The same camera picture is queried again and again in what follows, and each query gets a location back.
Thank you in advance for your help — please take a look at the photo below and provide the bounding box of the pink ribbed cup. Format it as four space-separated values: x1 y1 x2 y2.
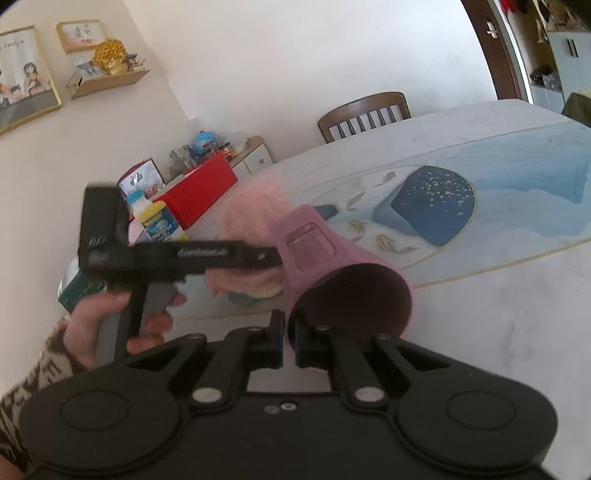
269 204 413 358

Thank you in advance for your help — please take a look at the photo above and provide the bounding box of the small white cabinet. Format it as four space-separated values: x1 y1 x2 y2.
230 136 274 179

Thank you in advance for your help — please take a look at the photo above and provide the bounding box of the white wall cabinet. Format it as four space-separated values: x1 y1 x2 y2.
530 0 591 112

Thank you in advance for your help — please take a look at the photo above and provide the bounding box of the green box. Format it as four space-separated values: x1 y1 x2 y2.
58 270 110 313

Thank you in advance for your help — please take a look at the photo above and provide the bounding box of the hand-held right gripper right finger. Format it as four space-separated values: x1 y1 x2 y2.
294 318 455 412

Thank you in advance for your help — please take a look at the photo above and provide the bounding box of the blue ball toy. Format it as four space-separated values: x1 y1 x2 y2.
191 131 221 161

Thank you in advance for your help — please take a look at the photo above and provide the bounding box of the small framed wall picture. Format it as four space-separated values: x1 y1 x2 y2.
56 19 110 54

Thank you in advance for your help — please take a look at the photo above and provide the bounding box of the person's left hand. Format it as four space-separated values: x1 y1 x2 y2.
64 292 188 370

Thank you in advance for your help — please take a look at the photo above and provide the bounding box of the pink fluffy towel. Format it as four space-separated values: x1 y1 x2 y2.
205 178 297 301

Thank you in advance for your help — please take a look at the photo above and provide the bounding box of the wooden chair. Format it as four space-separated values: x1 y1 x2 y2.
318 91 412 144

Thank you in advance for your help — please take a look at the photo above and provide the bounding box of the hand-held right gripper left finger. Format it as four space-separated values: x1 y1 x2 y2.
117 310 283 408

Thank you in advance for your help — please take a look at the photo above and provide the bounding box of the red box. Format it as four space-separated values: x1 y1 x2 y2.
152 153 238 230

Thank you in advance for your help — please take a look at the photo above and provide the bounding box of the person's left forearm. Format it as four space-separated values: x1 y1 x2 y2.
0 318 89 474

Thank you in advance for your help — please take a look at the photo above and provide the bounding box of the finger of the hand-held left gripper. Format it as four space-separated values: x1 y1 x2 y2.
240 246 284 269

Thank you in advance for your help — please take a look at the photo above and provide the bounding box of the printed red gift bag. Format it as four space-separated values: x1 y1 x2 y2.
117 159 165 200

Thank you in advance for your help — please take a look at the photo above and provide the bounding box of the yellow bottle with blue label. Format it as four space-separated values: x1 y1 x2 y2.
141 200 189 243

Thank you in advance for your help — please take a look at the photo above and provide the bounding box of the brown door frame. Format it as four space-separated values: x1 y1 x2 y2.
471 0 530 100

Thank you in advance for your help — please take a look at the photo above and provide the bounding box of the large framed wall picture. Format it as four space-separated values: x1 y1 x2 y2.
0 25 62 136

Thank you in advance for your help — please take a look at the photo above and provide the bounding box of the wooden wall shelf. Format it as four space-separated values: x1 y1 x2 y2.
65 69 151 101

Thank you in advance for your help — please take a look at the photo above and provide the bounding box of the golden ornament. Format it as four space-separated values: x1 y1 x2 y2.
93 39 128 77

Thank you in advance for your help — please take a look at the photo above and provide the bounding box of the white bottle with blue cap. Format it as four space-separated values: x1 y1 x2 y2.
126 189 154 223

